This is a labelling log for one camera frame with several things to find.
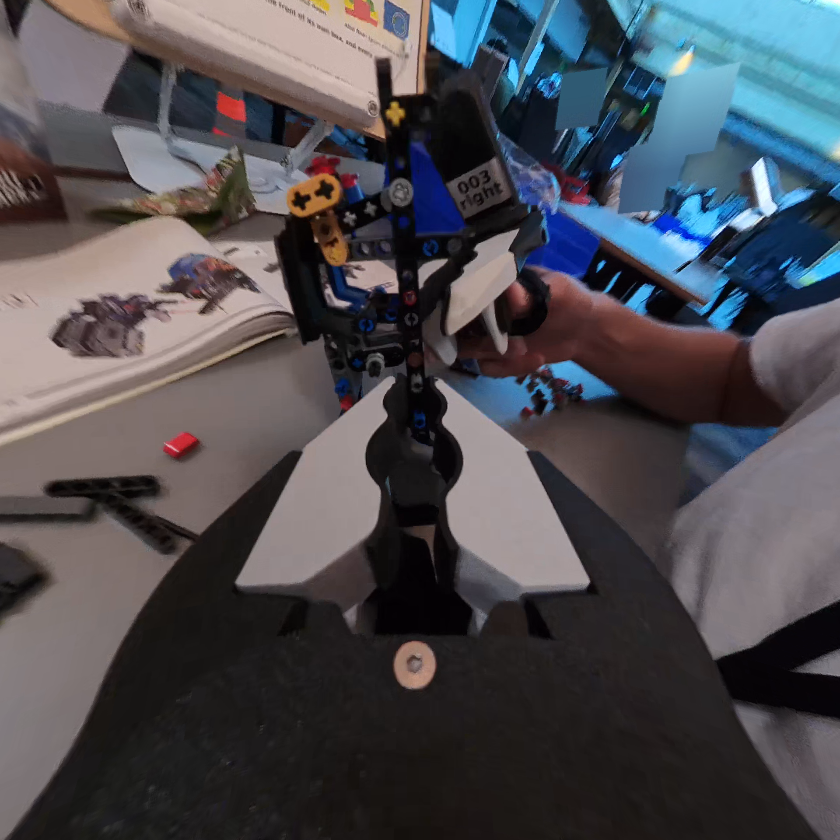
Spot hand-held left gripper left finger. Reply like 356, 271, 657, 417
235, 377, 398, 636

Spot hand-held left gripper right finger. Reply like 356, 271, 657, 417
433, 379, 592, 634

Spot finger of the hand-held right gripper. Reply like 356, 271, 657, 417
420, 246, 519, 336
423, 315, 463, 370

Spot lego vehicle model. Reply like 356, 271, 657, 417
276, 58, 479, 454

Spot pile of small lego pins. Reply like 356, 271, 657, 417
515, 367, 585, 421

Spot person's right forearm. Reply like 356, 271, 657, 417
617, 302, 795, 431

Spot pile of black lego parts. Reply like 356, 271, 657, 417
0, 476, 201, 614

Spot lego instruction booklet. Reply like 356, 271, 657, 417
0, 217, 299, 447

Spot lego set box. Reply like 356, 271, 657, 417
0, 128, 70, 224

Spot person's right hand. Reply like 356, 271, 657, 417
459, 266, 632, 379

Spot background table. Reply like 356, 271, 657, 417
545, 197, 729, 326

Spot white sign board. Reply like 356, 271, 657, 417
46, 0, 431, 142

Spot patterned folded origami paper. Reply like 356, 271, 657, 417
92, 147, 257, 234

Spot white sign stand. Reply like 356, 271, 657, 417
112, 62, 336, 198

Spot black harness strap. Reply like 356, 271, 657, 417
715, 604, 840, 719

